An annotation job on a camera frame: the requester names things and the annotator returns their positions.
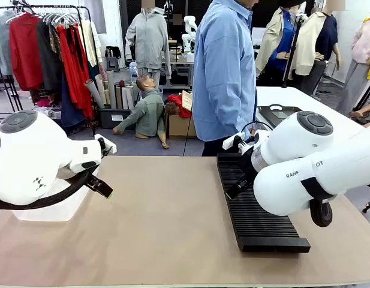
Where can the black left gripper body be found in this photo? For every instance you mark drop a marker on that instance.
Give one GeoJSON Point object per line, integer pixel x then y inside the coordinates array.
{"type": "Point", "coordinates": [92, 178]}

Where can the red cloth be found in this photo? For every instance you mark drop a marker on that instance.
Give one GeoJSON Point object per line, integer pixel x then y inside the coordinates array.
{"type": "Point", "coordinates": [180, 103]}

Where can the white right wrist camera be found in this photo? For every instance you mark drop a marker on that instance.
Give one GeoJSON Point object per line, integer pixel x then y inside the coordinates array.
{"type": "Point", "coordinates": [232, 141]}

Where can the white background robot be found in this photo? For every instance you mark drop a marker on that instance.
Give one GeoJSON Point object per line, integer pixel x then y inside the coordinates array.
{"type": "Point", "coordinates": [189, 30]}

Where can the mannequin pink top grey skirt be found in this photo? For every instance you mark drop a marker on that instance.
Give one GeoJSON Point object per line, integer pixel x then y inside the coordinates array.
{"type": "Point", "coordinates": [363, 48]}

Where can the clear plastic box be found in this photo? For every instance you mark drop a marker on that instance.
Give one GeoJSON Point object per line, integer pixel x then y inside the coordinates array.
{"type": "Point", "coordinates": [58, 210]}

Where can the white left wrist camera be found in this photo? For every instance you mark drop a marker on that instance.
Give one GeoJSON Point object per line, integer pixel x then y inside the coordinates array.
{"type": "Point", "coordinates": [108, 145]}

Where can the black storage bin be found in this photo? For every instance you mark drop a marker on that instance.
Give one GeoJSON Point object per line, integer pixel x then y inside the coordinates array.
{"type": "Point", "coordinates": [112, 118]}

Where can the light grey hanging garment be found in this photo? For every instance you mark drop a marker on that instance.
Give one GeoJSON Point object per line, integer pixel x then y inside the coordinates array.
{"type": "Point", "coordinates": [1, 45]}

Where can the black plastic tray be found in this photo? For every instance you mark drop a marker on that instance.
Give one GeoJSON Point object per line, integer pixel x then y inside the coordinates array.
{"type": "Point", "coordinates": [268, 115]}

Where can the person's right hand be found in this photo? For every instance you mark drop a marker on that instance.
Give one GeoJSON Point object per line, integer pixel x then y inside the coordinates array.
{"type": "Point", "coordinates": [253, 132]}

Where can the cream hanging garment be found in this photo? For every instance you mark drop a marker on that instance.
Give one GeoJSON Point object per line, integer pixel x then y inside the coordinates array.
{"type": "Point", "coordinates": [90, 42]}

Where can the red shirt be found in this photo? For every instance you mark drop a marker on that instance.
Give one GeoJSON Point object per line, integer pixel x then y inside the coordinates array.
{"type": "Point", "coordinates": [24, 51]}

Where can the white table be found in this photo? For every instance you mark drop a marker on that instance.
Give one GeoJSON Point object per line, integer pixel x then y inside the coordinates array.
{"type": "Point", "coordinates": [292, 97]}

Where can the beige paper roll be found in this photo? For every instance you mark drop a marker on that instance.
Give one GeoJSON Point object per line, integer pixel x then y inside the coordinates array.
{"type": "Point", "coordinates": [100, 87]}

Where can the black slotted PCB rack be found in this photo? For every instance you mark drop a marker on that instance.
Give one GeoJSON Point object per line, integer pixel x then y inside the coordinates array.
{"type": "Point", "coordinates": [262, 228]}

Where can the mannequin in grey hoodie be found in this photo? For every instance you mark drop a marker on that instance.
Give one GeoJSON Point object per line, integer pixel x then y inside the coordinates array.
{"type": "Point", "coordinates": [148, 39]}

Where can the red dress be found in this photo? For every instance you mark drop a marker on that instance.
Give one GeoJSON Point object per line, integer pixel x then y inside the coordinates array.
{"type": "Point", "coordinates": [73, 69]}

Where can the person's right forearm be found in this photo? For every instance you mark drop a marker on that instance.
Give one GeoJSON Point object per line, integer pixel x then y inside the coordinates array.
{"type": "Point", "coordinates": [241, 126]}

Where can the person in blue shirt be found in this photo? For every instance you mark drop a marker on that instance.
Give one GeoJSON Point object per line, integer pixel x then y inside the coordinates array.
{"type": "Point", "coordinates": [223, 75]}

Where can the sitting mannequin green jacket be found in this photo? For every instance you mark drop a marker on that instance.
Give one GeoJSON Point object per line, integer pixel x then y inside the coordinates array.
{"type": "Point", "coordinates": [148, 114]}

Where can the grey step stool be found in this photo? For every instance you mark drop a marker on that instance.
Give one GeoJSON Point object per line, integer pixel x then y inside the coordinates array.
{"type": "Point", "coordinates": [112, 64]}

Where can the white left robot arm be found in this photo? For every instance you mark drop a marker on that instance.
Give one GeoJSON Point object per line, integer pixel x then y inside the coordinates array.
{"type": "Point", "coordinates": [28, 156]}

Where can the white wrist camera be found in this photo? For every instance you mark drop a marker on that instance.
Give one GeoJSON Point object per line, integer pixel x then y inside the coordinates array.
{"type": "Point", "coordinates": [232, 141]}
{"type": "Point", "coordinates": [108, 145]}

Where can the water bottle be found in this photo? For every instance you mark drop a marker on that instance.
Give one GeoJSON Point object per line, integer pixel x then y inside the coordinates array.
{"type": "Point", "coordinates": [133, 73]}

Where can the mannequin beige jacket blue shirt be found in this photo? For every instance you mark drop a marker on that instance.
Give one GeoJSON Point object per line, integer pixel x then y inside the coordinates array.
{"type": "Point", "coordinates": [277, 33]}

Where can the white monitor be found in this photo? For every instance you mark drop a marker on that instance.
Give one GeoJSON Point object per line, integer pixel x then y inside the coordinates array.
{"type": "Point", "coordinates": [258, 36]}

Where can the mannequin cream jacket navy top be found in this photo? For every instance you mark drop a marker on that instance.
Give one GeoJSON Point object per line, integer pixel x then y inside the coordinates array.
{"type": "Point", "coordinates": [307, 45]}

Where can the black tripod pole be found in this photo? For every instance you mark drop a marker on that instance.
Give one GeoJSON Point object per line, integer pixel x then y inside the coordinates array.
{"type": "Point", "coordinates": [294, 45]}

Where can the black clothes rack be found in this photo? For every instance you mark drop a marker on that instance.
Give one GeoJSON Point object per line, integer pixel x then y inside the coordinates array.
{"type": "Point", "coordinates": [82, 18]}

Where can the black bag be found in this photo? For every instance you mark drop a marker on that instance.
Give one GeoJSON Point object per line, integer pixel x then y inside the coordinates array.
{"type": "Point", "coordinates": [112, 51]}

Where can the grey slanted paper roll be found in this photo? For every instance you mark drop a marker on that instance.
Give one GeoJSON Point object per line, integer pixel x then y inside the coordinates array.
{"type": "Point", "coordinates": [93, 91]}

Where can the cardboard box with red cloth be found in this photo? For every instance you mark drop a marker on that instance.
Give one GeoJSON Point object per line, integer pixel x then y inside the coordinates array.
{"type": "Point", "coordinates": [180, 127]}

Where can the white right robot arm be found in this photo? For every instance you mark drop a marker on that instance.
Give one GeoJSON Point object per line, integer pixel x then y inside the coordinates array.
{"type": "Point", "coordinates": [292, 186]}

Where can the black hanging garment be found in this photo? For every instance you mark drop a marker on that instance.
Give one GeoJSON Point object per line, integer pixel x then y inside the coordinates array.
{"type": "Point", "coordinates": [48, 60]}

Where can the navy hanging garment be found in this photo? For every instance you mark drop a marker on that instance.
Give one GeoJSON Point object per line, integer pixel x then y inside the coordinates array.
{"type": "Point", "coordinates": [70, 111]}

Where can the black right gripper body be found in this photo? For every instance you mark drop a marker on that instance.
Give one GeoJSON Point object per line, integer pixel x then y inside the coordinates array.
{"type": "Point", "coordinates": [249, 166]}

